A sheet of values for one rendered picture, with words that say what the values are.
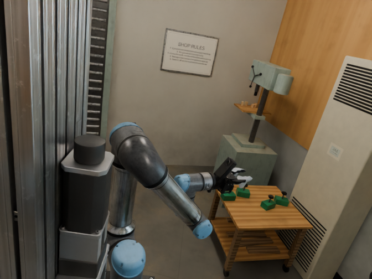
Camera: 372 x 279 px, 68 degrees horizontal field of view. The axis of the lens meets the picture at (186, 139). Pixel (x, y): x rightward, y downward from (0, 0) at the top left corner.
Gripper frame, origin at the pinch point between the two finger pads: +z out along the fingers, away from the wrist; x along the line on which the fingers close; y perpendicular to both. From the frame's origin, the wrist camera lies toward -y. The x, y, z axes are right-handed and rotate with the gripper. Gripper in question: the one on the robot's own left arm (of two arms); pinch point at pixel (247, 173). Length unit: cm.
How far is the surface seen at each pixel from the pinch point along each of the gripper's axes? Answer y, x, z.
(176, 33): -14, -222, 53
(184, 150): 129, -196, 91
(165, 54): 10, -220, 44
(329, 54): -40, -108, 159
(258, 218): 75, -29, 66
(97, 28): -3, -233, -29
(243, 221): 75, -30, 51
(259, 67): -9, -145, 116
